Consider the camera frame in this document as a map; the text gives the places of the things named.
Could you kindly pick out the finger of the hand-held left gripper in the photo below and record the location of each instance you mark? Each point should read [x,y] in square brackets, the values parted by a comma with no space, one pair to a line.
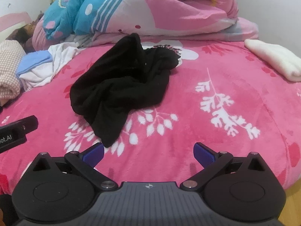
[25,123]

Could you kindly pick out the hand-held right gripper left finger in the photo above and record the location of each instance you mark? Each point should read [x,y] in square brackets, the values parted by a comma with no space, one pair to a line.
[94,154]

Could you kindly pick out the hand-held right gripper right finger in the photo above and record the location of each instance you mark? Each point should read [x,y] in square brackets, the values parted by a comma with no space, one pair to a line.
[202,154]

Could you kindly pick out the black printed t-shirt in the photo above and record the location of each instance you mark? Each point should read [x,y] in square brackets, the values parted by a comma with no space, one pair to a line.
[117,87]

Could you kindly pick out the pink floral blanket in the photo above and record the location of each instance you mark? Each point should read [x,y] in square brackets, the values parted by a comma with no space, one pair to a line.
[183,127]

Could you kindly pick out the beige checkered cloth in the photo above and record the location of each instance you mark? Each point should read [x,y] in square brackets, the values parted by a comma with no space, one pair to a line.
[9,63]

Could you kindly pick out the light blue cloth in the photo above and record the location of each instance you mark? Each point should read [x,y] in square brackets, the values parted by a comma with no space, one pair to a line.
[33,61]

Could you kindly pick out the crumpled white shirt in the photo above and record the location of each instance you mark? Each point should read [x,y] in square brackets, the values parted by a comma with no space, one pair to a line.
[61,51]

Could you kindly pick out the white folded towel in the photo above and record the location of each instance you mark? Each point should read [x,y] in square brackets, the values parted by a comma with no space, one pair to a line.
[277,58]

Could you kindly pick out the pink and blue quilt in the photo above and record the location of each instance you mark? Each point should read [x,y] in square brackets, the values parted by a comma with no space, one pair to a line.
[164,11]

